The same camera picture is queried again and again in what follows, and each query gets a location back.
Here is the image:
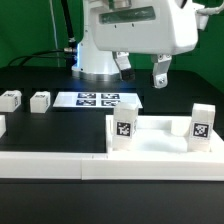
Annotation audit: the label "white L-shaped obstacle fence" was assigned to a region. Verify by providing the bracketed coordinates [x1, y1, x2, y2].
[0, 152, 224, 181]

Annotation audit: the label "white sheet with tags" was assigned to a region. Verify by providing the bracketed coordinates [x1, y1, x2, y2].
[53, 92, 142, 108]

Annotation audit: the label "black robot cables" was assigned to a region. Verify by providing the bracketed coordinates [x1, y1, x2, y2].
[7, 0, 78, 68]

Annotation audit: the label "white square table top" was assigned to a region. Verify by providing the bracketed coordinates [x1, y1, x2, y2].
[105, 115, 224, 154]

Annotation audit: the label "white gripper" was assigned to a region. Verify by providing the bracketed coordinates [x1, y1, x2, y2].
[83, 0, 208, 89]

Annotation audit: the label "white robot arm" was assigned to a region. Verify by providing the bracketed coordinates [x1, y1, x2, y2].
[72, 0, 208, 88]

